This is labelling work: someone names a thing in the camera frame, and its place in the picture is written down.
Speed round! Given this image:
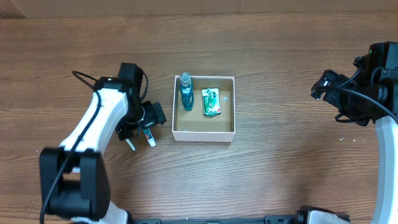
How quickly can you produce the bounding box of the white cardboard box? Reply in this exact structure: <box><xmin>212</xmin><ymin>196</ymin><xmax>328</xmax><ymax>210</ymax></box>
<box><xmin>172</xmin><ymin>76</ymin><xmax>236</xmax><ymax>142</ymax></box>

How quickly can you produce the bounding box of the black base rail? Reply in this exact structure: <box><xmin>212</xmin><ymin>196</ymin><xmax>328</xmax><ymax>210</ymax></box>
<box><xmin>129</xmin><ymin>212</ymin><xmax>308</xmax><ymax>224</ymax></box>

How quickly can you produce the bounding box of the teal toothpaste tube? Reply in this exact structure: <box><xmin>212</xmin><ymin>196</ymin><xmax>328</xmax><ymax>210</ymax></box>
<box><xmin>143</xmin><ymin>128</ymin><xmax>156</xmax><ymax>147</ymax></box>

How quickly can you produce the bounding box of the green soap packet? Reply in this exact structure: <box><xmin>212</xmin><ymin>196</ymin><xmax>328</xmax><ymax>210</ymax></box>
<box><xmin>201</xmin><ymin>88</ymin><xmax>221</xmax><ymax>116</ymax></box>

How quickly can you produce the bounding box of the green white toothbrush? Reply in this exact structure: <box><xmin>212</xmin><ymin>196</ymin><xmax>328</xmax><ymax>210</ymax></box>
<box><xmin>125</xmin><ymin>139</ymin><xmax>136</xmax><ymax>151</ymax></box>

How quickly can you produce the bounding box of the blue mouthwash bottle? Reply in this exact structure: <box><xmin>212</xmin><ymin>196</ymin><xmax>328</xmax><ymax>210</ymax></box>
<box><xmin>180</xmin><ymin>72</ymin><xmax>194</xmax><ymax>111</ymax></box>

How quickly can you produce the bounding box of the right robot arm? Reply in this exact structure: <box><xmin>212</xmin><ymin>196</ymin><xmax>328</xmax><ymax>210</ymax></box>
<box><xmin>311</xmin><ymin>41</ymin><xmax>397</xmax><ymax>223</ymax></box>

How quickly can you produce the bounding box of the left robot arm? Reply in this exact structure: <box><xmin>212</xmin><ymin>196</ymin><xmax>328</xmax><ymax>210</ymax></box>
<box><xmin>39</xmin><ymin>62</ymin><xmax>167</xmax><ymax>224</ymax></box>

